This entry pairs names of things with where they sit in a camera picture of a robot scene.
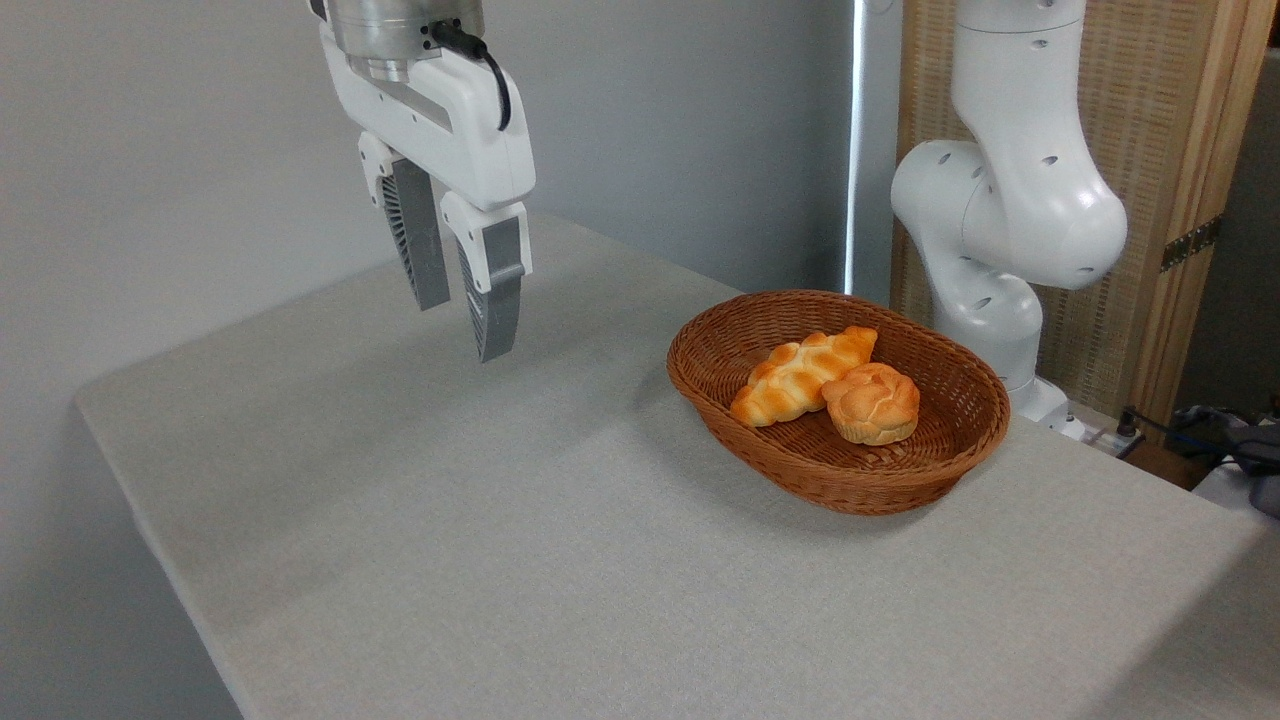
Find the grey tablecloth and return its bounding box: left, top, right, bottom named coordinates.
left=75, top=210, right=1269, bottom=720

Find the white power strip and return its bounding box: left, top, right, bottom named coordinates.
left=1065, top=418, right=1143, bottom=459

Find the dark metal screen hinge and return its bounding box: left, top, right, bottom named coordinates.
left=1160, top=215, right=1223, bottom=273

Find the dark grey bag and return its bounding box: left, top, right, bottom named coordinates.
left=1175, top=403, right=1280, bottom=519

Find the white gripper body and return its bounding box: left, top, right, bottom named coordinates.
left=320, top=20, right=537, bottom=213

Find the brown woven wicker basket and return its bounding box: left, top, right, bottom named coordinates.
left=667, top=290, right=1012, bottom=517

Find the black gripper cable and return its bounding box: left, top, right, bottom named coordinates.
left=428, top=20, right=513, bottom=132

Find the wooden rattan folding screen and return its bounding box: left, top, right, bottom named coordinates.
left=893, top=0, right=1280, bottom=426

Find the round knotted bread roll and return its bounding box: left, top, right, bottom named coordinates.
left=821, top=362, right=921, bottom=447

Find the long braided bread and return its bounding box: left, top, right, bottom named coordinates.
left=729, top=326, right=879, bottom=428

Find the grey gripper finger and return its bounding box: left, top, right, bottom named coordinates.
left=440, top=190, right=534, bottom=364
left=358, top=130, right=453, bottom=312

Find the black power cable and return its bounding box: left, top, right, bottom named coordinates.
left=1118, top=405, right=1246, bottom=456

